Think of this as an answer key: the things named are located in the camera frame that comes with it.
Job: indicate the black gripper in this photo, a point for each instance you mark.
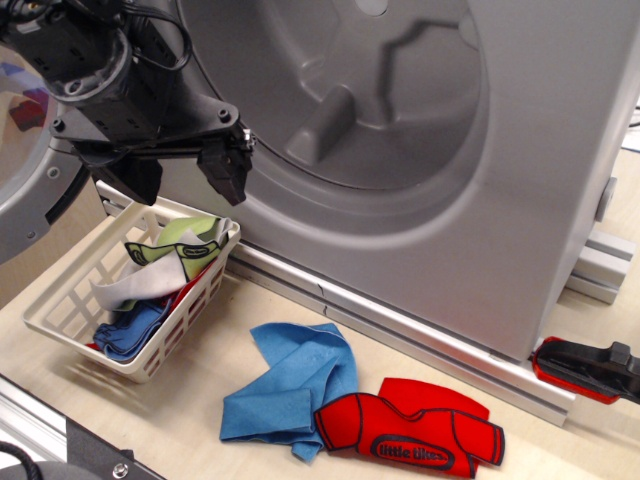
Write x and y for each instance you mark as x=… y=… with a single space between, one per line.
x=121 y=113

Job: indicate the grey felt cloth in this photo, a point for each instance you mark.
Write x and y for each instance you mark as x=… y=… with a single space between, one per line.
x=131 y=286

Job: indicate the green felt shirt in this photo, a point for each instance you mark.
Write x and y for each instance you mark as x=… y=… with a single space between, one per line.
x=182 y=250

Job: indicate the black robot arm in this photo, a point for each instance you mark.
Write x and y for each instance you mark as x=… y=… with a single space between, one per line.
x=33 y=28

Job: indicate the white plastic laundry basket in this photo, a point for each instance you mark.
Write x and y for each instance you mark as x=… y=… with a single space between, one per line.
x=65 y=309

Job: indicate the grey toy washing machine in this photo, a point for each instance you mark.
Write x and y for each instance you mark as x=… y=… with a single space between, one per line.
x=443 y=158

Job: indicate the red felt cloth in basket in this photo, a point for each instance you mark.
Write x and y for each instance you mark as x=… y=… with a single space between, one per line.
x=176 y=297

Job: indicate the grey washer door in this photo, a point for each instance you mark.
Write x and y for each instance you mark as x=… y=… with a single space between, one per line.
x=40 y=177

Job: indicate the blue felt pants in basket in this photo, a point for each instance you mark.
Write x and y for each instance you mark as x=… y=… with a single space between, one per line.
x=124 y=339

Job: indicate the blue felt cloth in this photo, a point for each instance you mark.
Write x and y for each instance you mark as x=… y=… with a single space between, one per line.
x=308 y=367

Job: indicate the red felt shirt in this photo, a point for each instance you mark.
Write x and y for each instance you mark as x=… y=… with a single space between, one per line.
x=414 y=423

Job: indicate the red black clamp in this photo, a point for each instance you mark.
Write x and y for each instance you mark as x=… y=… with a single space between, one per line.
x=605 y=375

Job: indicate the black bracket plate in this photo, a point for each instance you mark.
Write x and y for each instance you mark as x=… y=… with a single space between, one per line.
x=94 y=454

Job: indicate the aluminium frame bottom left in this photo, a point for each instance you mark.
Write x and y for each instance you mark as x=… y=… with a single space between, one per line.
x=32 y=425

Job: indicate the aluminium rail under washer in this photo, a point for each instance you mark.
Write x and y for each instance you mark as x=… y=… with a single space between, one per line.
x=218 y=355

